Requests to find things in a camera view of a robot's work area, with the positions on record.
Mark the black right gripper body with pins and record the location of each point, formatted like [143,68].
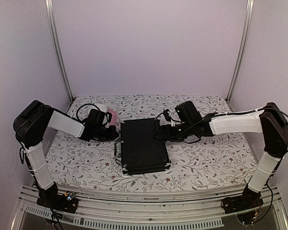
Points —
[178,135]

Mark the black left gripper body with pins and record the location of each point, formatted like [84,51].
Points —
[103,136]

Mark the black poker set case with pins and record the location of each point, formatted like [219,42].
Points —
[140,152]

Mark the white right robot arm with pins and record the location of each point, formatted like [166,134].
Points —
[268,121]

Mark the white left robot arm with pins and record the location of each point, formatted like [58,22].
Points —
[30,127]

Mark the pink saucer plate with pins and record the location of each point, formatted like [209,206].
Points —
[114,118]

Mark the white ceramic bowl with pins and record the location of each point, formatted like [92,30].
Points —
[102,107]

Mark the floral table mat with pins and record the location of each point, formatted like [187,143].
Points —
[213,162]

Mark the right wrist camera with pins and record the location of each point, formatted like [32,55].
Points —
[167,116]

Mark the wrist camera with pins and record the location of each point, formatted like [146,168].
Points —
[107,119]
[167,116]

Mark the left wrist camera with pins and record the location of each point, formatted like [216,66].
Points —
[107,119]

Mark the metal front rail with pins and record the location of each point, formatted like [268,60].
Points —
[187,210]

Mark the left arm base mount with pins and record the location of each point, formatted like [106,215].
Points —
[58,198]

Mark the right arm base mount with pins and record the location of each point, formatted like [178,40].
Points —
[242,202]

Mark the left aluminium frame post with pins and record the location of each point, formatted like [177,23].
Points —
[56,44]

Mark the aluminium frame post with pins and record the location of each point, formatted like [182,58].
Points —
[243,43]
[56,44]

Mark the right aluminium frame post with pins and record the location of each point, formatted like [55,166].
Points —
[243,43]

